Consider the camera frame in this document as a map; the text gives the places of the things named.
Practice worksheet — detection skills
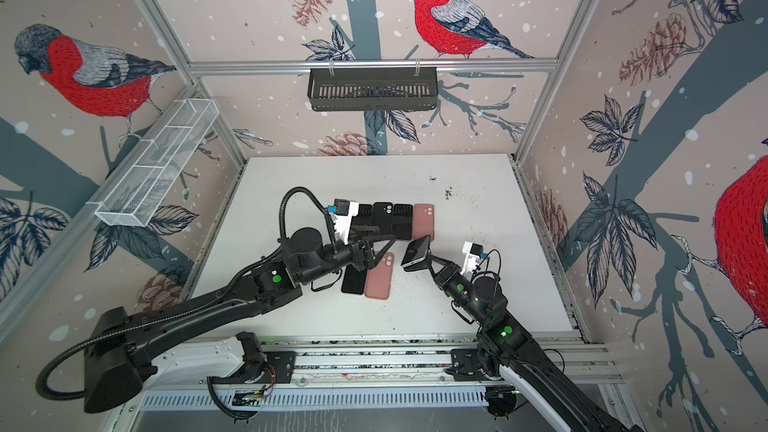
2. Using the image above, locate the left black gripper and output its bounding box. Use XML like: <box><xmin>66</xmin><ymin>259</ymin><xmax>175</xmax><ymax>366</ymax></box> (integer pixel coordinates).
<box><xmin>301</xmin><ymin>225</ymin><xmax>397</xmax><ymax>287</ymax></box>

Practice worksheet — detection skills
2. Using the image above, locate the purple phone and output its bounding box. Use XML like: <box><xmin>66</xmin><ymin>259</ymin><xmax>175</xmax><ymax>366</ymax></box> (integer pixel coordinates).
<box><xmin>351</xmin><ymin>204</ymin><xmax>373</xmax><ymax>235</ymax></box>

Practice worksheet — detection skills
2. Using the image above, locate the black bare phone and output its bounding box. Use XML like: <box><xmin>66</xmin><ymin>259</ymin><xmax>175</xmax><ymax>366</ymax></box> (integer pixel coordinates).
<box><xmin>392</xmin><ymin>204</ymin><xmax>413</xmax><ymax>241</ymax></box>
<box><xmin>341</xmin><ymin>265</ymin><xmax>368</xmax><ymax>295</ymax></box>

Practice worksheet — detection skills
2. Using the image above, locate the pink phone case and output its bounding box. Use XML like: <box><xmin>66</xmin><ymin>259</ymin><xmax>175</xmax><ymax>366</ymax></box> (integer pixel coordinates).
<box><xmin>412</xmin><ymin>203</ymin><xmax>435</xmax><ymax>240</ymax></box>

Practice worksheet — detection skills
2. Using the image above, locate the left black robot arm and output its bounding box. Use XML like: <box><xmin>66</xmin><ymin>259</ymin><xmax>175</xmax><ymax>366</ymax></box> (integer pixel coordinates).
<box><xmin>84</xmin><ymin>227</ymin><xmax>396</xmax><ymax>414</ymax></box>

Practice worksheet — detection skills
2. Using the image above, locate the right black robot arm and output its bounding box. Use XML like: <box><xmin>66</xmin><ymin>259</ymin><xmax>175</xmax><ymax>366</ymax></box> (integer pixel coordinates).
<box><xmin>401</xmin><ymin>250</ymin><xmax>641</xmax><ymax>431</ymax></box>

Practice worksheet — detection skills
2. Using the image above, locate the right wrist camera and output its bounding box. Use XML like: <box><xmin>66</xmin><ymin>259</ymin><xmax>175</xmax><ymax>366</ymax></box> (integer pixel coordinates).
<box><xmin>461</xmin><ymin>241</ymin><xmax>485</xmax><ymax>279</ymax></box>

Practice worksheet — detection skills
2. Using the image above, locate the right thin black cable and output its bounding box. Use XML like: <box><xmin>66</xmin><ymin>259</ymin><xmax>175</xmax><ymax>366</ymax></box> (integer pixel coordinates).
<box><xmin>476</xmin><ymin>248</ymin><xmax>504</xmax><ymax>283</ymax></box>

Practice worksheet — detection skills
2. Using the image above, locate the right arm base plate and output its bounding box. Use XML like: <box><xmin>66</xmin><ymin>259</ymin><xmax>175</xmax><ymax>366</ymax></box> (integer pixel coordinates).
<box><xmin>444</xmin><ymin>348</ymin><xmax>535</xmax><ymax>385</ymax></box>

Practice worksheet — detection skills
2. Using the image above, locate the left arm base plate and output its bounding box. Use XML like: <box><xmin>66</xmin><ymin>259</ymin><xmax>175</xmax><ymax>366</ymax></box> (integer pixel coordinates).
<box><xmin>208</xmin><ymin>351</ymin><xmax>297</xmax><ymax>385</ymax></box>

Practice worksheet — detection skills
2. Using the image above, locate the black wire wall basket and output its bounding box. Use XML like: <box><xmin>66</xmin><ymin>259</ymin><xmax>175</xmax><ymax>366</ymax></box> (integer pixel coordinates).
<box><xmin>307</xmin><ymin>67</ymin><xmax>438</xmax><ymax>112</ymax></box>

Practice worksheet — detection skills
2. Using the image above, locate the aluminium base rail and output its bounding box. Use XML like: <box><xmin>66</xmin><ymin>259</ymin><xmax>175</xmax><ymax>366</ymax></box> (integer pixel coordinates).
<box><xmin>125</xmin><ymin>335</ymin><xmax>625</xmax><ymax>388</ymax></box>

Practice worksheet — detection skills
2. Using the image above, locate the white mesh wall tray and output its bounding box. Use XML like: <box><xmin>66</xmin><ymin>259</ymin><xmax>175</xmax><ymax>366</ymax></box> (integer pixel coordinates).
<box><xmin>95</xmin><ymin>98</ymin><xmax>219</xmax><ymax>227</ymax></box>

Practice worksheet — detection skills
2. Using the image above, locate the left corrugated black cable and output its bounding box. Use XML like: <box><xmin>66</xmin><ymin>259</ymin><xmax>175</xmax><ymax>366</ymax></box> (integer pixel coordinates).
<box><xmin>34</xmin><ymin>187</ymin><xmax>337</xmax><ymax>422</ymax></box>

